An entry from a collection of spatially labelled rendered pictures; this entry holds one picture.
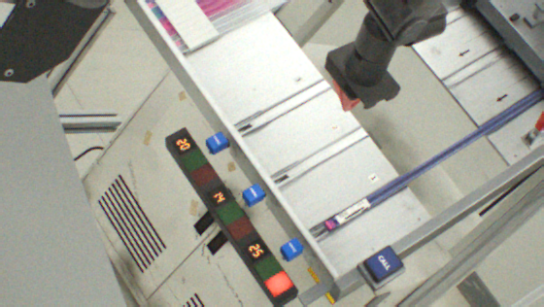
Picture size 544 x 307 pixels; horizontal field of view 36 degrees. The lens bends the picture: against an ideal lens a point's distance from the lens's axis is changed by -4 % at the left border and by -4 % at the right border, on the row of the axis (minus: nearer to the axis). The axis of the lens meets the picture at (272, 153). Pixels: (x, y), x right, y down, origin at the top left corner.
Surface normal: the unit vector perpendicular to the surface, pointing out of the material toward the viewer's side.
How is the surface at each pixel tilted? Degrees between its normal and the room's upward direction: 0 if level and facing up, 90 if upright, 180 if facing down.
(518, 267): 90
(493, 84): 43
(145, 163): 90
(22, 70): 90
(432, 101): 90
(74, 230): 0
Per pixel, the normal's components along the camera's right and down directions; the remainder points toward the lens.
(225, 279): -0.57, 0.04
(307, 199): 0.07, -0.45
